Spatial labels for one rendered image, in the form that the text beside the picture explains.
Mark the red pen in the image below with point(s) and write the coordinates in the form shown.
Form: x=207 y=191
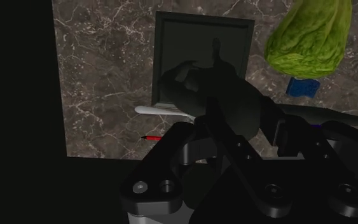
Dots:
x=154 y=138

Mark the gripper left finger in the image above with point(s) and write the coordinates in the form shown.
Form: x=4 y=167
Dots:
x=154 y=161

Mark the dark square tray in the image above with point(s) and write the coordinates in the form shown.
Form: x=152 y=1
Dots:
x=194 y=37

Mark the green lettuce head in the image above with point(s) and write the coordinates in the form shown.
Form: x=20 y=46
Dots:
x=309 y=37

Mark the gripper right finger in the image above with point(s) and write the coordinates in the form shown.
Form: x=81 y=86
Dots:
x=309 y=161

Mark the white spoon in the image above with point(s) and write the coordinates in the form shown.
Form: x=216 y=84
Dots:
x=154 y=110

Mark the blue sponge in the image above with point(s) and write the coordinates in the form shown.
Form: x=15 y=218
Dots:
x=302 y=87

